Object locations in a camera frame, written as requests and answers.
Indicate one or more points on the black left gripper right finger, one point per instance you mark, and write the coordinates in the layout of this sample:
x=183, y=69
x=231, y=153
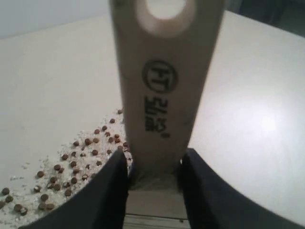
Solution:
x=211, y=203

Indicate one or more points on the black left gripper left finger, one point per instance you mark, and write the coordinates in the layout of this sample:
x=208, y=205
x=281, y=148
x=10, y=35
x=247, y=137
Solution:
x=101, y=204

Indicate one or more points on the wide white paint brush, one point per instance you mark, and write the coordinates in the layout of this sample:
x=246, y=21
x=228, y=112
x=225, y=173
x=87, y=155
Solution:
x=163, y=65

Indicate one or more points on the brown pellets and white crumbs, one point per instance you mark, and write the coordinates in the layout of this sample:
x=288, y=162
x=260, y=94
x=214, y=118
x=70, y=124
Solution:
x=43, y=184

